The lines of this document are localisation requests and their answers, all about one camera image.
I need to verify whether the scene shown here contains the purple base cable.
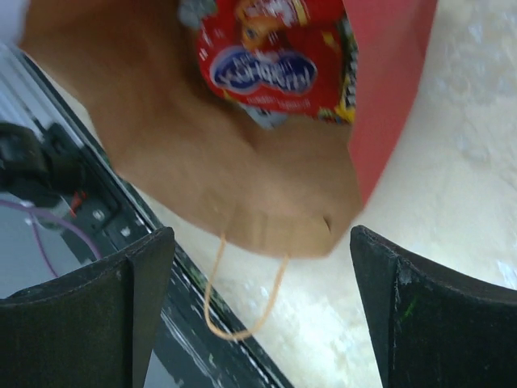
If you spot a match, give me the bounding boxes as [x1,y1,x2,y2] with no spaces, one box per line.
[0,197,102,278]

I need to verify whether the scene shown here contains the brown m&m's pack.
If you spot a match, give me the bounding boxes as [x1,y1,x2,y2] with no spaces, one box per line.
[317,15,359,124]

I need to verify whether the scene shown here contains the red candy bag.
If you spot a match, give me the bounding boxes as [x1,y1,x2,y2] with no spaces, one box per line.
[197,1,346,117]

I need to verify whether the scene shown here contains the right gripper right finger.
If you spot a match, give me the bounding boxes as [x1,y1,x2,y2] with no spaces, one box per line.
[350,226,516,387]

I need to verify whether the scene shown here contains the red brown paper bag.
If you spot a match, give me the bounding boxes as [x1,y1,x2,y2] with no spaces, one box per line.
[20,1,436,263]

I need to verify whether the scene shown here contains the silver white snack wrapper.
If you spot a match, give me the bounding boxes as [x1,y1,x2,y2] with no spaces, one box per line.
[177,0,288,129]

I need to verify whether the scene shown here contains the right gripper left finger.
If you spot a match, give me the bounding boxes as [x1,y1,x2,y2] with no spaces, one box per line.
[1,227,174,387]

